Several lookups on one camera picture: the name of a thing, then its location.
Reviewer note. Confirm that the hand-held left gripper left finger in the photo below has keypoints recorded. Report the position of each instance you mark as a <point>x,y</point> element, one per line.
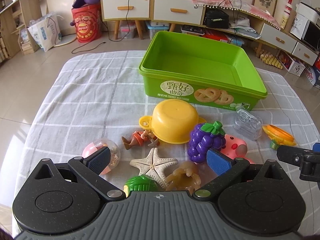
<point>100,158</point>

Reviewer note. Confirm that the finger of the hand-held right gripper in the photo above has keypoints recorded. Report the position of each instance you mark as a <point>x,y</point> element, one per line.
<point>290,155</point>
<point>316,147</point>

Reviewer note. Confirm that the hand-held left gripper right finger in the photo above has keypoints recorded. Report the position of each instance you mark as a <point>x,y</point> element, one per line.
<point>218,162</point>

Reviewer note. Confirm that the pink clear capsule ball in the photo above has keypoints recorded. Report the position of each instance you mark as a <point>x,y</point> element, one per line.
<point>100,143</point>

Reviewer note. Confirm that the pink toy pig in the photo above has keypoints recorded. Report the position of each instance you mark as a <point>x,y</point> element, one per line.
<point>235,145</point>

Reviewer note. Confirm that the purple toy grapes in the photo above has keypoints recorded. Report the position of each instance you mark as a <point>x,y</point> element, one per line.
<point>202,142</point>

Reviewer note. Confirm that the amber rubber octopus toy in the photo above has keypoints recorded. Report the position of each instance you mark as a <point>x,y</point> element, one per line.
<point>182,177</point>

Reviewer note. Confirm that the brown orange toy figurine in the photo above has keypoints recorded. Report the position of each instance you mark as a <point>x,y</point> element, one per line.
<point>137,140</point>

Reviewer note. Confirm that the clear plastic case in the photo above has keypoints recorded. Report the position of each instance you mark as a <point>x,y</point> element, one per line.
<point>247,125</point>

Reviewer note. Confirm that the yellow toy corn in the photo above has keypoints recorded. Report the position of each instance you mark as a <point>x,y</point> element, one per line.
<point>140,185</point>

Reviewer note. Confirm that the beige starfish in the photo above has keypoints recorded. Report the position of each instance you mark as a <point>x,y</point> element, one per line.
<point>152,166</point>

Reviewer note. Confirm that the yellow toy pot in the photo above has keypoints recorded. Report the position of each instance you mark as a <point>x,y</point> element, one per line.
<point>172,120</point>

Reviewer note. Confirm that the green plastic cookie box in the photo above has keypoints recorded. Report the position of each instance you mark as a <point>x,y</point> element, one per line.
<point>175,90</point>

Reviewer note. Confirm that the grey checked cloth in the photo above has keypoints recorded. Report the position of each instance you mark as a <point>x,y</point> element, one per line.
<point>87,100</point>

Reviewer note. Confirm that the cartoon printed box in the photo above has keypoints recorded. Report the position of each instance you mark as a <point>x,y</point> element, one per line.
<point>291,63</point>

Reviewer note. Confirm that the yellow egg trays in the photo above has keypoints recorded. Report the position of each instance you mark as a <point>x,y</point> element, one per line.
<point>271,60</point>

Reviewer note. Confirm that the black microwave oven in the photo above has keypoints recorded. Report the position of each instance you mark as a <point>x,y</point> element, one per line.
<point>312,35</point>

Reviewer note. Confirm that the low wooden sideboard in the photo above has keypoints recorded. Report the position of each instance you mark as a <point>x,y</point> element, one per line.
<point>275,40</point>

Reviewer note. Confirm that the small clear storage bin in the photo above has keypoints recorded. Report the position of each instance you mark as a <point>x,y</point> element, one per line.
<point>236,42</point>

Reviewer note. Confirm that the red flat box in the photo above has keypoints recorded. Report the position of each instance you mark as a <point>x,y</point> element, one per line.
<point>216,36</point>

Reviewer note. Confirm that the clear bin with pink contents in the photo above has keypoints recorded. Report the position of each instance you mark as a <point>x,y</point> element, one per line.
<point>128,31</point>

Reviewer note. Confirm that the stacked paper cups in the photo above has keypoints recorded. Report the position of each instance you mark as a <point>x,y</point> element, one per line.
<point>286,17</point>

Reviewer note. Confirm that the red printed bucket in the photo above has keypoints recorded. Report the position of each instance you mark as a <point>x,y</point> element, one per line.
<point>86,25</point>

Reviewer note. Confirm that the clear bin with black top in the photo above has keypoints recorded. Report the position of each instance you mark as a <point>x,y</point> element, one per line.
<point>192,30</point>

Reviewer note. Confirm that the white shopping bag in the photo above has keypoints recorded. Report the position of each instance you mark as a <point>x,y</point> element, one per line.
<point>42,35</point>

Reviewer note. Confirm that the blue lid storage bin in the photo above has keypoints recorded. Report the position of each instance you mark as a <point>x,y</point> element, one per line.
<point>156,31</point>

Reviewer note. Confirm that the black case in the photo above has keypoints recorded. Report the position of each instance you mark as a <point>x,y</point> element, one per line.
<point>217,20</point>

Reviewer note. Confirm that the wooden drawer cabinet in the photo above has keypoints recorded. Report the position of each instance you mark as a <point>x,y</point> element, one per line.
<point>175,10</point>

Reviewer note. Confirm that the wooden desk shelf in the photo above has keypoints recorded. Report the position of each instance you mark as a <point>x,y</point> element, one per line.
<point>15,17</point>

